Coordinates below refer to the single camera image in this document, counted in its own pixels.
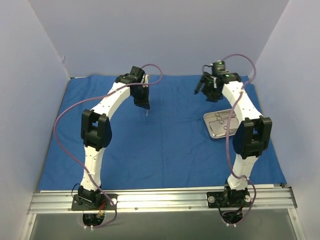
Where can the steel surgical scissors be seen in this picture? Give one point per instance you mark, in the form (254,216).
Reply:
(223,119)

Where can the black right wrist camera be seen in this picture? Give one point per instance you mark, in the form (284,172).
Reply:
(218,68)

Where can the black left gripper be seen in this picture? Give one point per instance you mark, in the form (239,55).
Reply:
(141,99)

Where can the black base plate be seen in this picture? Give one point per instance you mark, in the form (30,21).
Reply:
(100,203)
(228,199)

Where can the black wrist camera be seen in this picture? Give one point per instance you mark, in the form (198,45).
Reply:
(137,72)
(218,68)

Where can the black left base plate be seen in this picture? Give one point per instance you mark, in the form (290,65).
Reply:
(100,203)

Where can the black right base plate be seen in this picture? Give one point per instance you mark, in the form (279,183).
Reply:
(228,199)

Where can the stainless steel instrument tray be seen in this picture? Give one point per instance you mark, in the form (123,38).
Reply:
(214,128)

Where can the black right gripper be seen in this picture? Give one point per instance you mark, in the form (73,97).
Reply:
(208,90)

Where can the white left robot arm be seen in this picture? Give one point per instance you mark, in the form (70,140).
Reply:
(96,131)

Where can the aluminium frame rail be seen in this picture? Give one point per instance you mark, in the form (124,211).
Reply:
(267,196)

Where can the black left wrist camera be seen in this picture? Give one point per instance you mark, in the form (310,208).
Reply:
(137,72)

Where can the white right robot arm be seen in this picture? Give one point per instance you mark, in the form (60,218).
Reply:
(252,135)

